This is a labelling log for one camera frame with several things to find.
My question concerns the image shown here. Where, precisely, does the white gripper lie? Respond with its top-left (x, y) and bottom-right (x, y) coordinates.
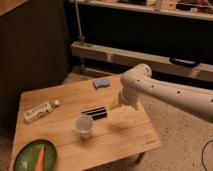
top-left (109, 89), bottom-right (139, 111)

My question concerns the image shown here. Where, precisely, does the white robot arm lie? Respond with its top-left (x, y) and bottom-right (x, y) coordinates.
top-left (109, 63), bottom-right (213, 123)

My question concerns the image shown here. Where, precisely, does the black rectangular box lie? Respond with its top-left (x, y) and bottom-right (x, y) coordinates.
top-left (82, 107), bottom-right (107, 120)

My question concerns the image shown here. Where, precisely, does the blue sponge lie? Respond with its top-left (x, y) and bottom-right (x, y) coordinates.
top-left (93, 79), bottom-right (110, 89)

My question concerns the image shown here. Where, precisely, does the wooden side table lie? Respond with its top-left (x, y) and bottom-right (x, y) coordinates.
top-left (9, 76), bottom-right (161, 171)

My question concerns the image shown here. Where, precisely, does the metal pole stand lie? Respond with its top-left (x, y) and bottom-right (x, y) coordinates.
top-left (74, 0), bottom-right (86, 46)

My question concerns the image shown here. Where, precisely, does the plastic bottle with label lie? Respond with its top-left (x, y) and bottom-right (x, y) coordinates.
top-left (23, 100), bottom-right (60, 123)

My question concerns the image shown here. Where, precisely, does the orange carrot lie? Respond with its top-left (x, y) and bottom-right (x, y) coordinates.
top-left (34, 145), bottom-right (45, 171)

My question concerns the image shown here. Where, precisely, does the green plate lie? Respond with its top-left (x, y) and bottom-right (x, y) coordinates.
top-left (13, 139), bottom-right (57, 171)

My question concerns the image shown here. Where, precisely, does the upper wooden shelf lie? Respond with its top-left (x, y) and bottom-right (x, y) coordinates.
top-left (68, 0), bottom-right (213, 22)

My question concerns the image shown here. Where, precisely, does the black handle on shelf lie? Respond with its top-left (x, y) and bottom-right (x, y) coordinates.
top-left (169, 58), bottom-right (200, 68)

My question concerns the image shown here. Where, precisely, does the black cable on floor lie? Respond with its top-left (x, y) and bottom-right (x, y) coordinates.
top-left (200, 139), bottom-right (213, 171)

